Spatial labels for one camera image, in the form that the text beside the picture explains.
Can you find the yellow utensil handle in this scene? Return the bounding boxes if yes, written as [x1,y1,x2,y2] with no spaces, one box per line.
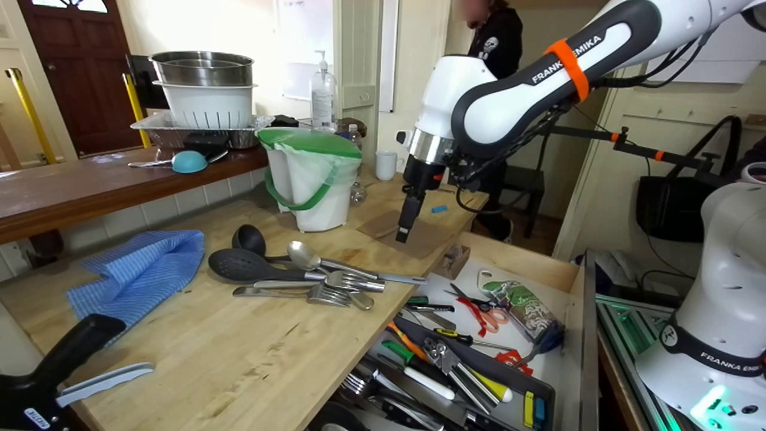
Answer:
[475,372,516,407]

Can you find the all-black ladle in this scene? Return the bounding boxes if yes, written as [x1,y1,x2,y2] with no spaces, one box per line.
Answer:
[229,221,296,261]

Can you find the steel can opener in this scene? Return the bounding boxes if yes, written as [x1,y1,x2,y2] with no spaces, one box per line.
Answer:
[414,332,498,413]

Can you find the wooden kitchen drawer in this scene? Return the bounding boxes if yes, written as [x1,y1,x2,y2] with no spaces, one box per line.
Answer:
[306,231,603,431]

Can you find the white ceramic mug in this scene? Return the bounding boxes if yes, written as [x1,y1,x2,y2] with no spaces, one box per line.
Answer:
[373,152,399,185]

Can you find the yellow black screwdriver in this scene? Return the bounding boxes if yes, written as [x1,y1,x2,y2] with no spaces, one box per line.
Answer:
[428,324,480,347]

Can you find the tall clear bottle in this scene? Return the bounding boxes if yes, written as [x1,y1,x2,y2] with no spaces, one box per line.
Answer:
[308,48,337,133]

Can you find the green utensil handle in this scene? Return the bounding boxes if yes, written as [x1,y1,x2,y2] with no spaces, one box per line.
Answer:
[372,338,419,369]

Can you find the yellow metal bar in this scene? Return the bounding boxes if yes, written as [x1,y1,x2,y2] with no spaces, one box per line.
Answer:
[2,65,61,169]
[119,72,155,152]

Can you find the brown paper napkin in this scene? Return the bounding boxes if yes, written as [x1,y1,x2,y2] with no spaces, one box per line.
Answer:
[380,218,452,261]
[355,208,422,243]

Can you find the black hanging pouch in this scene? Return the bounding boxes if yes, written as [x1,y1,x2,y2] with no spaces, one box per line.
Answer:
[635,174,725,247]

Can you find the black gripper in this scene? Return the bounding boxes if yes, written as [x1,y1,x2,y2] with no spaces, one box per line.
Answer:
[393,156,450,247]

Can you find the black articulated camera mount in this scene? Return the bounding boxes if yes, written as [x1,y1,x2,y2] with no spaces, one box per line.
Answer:
[548,115,750,179]

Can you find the clear plastic packet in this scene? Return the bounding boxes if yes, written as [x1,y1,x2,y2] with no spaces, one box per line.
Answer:
[433,243,475,282]

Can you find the white dish rack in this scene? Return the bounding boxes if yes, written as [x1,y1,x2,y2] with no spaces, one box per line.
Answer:
[129,81,269,135]

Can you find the blue cloth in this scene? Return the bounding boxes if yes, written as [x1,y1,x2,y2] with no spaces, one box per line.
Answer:
[63,227,209,328]

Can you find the dark wood door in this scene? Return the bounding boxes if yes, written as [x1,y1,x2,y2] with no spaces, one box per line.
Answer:
[18,0,144,158]

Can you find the steel handled kitchen tool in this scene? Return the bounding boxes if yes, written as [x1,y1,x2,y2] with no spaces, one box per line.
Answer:
[229,272,378,314]

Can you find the white bucket green lid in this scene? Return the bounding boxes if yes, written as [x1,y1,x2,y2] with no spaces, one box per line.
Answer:
[253,128,367,236]

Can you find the orange strap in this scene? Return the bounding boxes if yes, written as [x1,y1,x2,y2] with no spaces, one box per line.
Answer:
[544,36,595,103]

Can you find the person in black hoodie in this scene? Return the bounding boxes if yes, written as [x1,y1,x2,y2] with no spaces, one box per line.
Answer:
[459,0,526,245]

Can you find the green item in bag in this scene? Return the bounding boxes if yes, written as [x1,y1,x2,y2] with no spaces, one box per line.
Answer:
[480,276,563,342]

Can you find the orange utensil handle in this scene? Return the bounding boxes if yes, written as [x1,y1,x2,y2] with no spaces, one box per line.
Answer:
[385,320,432,364]

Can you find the steel mixing bowl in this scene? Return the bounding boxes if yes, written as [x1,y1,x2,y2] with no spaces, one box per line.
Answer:
[149,48,256,89]

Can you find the black low bench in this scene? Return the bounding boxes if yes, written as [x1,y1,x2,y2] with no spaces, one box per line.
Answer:
[500,164,548,218]

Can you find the red handled scissors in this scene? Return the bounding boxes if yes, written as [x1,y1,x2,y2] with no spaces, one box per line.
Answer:
[446,280,504,338]

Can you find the orange handled scissors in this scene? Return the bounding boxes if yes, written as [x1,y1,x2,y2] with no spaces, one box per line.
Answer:
[494,345,536,378]

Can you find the black green handled tool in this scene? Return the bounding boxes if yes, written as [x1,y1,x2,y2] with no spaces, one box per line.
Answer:
[404,296,457,316]

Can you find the dark wood bar counter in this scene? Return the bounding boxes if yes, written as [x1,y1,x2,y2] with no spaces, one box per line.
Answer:
[0,144,270,247]

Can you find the black cutlery tray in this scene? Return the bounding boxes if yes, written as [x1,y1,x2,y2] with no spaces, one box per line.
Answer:
[313,314,560,431]

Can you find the long steel serving spoon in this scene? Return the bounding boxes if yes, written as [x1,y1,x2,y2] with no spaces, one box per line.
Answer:
[286,239,426,291]

